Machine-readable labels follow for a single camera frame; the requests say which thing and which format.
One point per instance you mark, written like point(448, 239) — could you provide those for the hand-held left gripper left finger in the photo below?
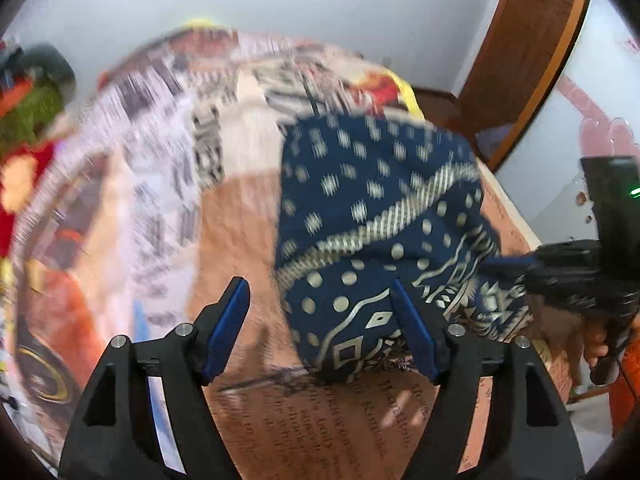
point(225, 335)

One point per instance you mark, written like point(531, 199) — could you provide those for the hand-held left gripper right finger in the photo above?
point(417, 330)

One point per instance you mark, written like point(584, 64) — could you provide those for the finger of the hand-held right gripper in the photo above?
point(510, 263)

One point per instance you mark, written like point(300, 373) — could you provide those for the navy patterned hoodie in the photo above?
point(370, 240)

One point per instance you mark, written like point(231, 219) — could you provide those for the person's right hand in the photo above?
point(597, 345)

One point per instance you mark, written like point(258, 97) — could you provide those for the grey blue cloth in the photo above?
point(492, 141)

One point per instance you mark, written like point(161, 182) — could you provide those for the printed blanket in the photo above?
point(150, 185)

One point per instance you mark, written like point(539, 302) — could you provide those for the person's orange clothing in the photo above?
point(627, 400)

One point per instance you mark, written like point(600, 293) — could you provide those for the brown wooden door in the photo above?
point(520, 45)

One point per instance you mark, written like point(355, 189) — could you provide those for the pink wall decoration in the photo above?
point(600, 120)

